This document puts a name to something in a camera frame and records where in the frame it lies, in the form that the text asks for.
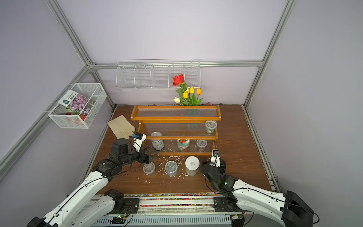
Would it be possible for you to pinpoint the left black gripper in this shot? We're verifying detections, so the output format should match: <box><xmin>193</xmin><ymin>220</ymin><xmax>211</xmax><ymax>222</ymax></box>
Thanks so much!
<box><xmin>120</xmin><ymin>145</ymin><xmax>158</xmax><ymax>166</ymax></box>

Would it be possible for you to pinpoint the clear small plastic tub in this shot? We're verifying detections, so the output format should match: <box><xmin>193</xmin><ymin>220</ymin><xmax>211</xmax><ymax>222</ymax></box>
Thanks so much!
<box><xmin>143</xmin><ymin>162</ymin><xmax>156</xmax><ymax>175</ymax></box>

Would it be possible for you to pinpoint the tall white Ideal jar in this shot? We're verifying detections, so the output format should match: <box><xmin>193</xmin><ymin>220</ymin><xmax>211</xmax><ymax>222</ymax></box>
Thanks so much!
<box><xmin>185</xmin><ymin>156</ymin><xmax>200</xmax><ymax>176</ymax></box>

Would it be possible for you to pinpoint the orange wooden glass shelf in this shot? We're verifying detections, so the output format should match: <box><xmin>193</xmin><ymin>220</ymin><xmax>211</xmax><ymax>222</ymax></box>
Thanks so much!
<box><xmin>131</xmin><ymin>105</ymin><xmax>222</xmax><ymax>156</ymax></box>

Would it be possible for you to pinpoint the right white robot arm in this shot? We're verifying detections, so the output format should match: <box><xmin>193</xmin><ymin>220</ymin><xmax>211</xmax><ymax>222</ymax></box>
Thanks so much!
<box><xmin>200</xmin><ymin>159</ymin><xmax>320</xmax><ymax>227</ymax></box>

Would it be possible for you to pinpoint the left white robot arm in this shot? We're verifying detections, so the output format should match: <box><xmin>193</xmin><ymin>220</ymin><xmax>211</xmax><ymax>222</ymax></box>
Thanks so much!
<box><xmin>28</xmin><ymin>139</ymin><xmax>158</xmax><ymax>227</ymax></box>

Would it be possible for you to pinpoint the clear tub lower shelf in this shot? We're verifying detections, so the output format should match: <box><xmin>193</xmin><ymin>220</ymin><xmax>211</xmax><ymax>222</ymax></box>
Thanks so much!
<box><xmin>196</xmin><ymin>140</ymin><xmax>208</xmax><ymax>152</ymax></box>

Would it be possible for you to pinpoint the tomato label seed jar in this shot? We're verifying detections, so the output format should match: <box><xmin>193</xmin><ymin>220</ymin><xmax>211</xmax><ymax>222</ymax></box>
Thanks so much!
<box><xmin>177</xmin><ymin>139</ymin><xmax>190</xmax><ymax>152</ymax></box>

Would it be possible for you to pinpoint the purple flower seed packet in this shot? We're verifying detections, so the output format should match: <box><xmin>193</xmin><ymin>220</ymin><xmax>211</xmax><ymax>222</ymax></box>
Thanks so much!
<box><xmin>58</xmin><ymin>90</ymin><xmax>95</xmax><ymax>116</ymax></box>

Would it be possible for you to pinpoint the cream work glove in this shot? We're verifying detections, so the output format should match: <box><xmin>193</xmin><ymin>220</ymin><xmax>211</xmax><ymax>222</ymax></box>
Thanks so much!
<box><xmin>107</xmin><ymin>115</ymin><xmax>136</xmax><ymax>140</ymax></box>

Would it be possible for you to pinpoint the teal glass vase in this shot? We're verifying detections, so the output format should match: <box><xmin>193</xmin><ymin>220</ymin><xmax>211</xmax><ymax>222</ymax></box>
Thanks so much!
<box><xmin>188</xmin><ymin>107</ymin><xmax>199</xmax><ymax>116</ymax></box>

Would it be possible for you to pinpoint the artificial flower bouquet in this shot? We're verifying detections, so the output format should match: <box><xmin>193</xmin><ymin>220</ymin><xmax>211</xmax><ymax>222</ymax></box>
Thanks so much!
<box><xmin>173</xmin><ymin>74</ymin><xmax>203</xmax><ymax>106</ymax></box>

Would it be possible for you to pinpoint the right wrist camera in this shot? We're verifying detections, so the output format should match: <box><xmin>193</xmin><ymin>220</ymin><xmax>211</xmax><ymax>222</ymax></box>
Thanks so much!
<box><xmin>210</xmin><ymin>149</ymin><xmax>221</xmax><ymax>168</ymax></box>

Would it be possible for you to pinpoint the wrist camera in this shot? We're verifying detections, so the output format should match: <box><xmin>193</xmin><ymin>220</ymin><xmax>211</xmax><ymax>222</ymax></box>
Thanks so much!
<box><xmin>132</xmin><ymin>132</ymin><xmax>147</xmax><ymax>152</ymax></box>
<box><xmin>210</xmin><ymin>149</ymin><xmax>221</xmax><ymax>168</ymax></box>

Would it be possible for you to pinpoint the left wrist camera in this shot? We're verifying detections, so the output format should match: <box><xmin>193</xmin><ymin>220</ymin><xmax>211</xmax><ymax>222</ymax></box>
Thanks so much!
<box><xmin>132</xmin><ymin>132</ymin><xmax>147</xmax><ymax>152</ymax></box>

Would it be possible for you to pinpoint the metal base rail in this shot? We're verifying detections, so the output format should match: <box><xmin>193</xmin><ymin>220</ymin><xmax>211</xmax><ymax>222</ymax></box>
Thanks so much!
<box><xmin>85</xmin><ymin>192</ymin><xmax>290</xmax><ymax>227</ymax></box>

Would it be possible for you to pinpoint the long white wire basket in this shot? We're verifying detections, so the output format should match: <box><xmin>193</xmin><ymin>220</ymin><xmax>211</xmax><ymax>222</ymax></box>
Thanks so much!
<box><xmin>115</xmin><ymin>59</ymin><xmax>202</xmax><ymax>90</ymax></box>

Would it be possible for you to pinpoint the small white wire basket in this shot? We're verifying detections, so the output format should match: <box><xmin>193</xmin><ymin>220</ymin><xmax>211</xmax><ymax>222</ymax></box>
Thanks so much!
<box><xmin>48</xmin><ymin>83</ymin><xmax>107</xmax><ymax>129</ymax></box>

